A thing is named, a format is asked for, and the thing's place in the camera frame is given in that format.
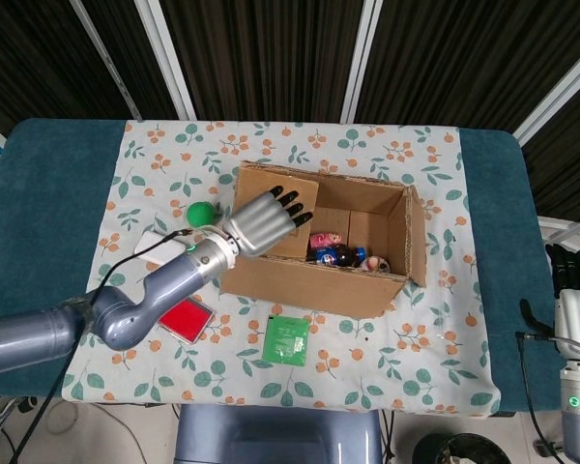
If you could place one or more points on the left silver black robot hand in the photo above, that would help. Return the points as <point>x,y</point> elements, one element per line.
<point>258,224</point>

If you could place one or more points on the brown cardboard box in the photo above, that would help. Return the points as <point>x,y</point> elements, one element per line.
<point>309,295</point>

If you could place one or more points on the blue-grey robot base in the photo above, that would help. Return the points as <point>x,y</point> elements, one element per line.
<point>270,435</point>

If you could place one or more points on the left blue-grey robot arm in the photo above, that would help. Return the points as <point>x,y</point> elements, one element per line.
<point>125,314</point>

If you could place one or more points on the green ball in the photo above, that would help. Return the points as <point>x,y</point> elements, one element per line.
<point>200,214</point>

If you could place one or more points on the pink snack packet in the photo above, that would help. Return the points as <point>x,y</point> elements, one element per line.
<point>326,239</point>

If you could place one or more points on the white metal rack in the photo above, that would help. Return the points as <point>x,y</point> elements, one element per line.
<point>556,227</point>

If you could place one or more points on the white plastic case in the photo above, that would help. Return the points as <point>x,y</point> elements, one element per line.
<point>150,244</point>

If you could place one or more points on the green foil sachet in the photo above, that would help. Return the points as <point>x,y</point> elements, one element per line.
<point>285,338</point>

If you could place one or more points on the red ink pad case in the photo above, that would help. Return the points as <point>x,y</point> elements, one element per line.
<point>188,321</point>

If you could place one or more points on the small doll face toy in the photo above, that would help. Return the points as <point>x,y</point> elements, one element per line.
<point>377,263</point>

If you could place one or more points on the metal chair base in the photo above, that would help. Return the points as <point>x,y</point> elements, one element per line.
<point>546,447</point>

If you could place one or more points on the black round bin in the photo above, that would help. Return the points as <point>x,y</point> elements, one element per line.
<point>464,449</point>

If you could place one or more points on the floral print tablecloth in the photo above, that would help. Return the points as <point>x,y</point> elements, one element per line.
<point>319,386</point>

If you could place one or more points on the teal table cover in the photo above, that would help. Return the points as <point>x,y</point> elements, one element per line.
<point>53,193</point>

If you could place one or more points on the wide white frame post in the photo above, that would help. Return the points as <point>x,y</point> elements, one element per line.
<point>166,58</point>
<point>361,58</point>
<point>560,96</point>

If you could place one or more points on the thin white frame bar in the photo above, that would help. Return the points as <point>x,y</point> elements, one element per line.
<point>105,53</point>

